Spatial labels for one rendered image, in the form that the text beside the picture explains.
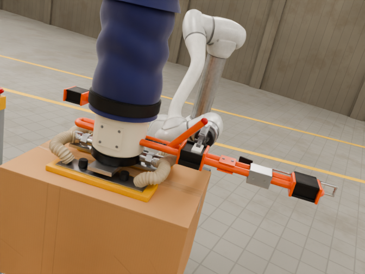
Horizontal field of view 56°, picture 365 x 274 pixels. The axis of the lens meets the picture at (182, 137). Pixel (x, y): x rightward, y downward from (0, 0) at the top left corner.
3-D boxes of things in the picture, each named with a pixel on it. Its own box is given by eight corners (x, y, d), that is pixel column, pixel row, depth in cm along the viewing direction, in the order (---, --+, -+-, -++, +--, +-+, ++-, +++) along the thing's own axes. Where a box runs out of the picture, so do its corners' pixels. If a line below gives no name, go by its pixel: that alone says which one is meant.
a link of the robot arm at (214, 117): (225, 140, 134) (193, 149, 138) (228, 129, 148) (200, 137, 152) (215, 114, 131) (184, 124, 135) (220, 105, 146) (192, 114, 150)
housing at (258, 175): (245, 183, 105) (249, 170, 103) (246, 174, 111) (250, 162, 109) (268, 190, 104) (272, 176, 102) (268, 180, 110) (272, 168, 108)
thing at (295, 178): (288, 196, 102) (293, 181, 100) (287, 185, 109) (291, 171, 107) (316, 205, 100) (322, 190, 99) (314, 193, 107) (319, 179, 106)
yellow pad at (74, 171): (44, 170, 107) (45, 155, 105) (62, 159, 116) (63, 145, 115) (147, 203, 102) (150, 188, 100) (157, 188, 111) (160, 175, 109)
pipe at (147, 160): (49, 157, 108) (50, 141, 106) (88, 134, 131) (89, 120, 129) (151, 190, 103) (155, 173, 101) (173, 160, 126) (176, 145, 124)
